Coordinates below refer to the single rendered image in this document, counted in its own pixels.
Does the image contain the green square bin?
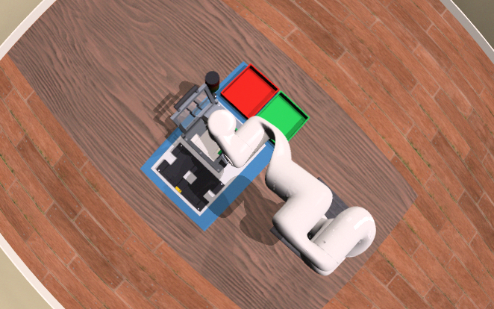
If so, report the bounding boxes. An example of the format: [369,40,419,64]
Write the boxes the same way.
[257,91,310,142]

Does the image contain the red bin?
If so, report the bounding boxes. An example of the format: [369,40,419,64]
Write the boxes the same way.
[220,64,280,119]

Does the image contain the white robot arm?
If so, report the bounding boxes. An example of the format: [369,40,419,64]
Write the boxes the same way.
[191,110,376,276]

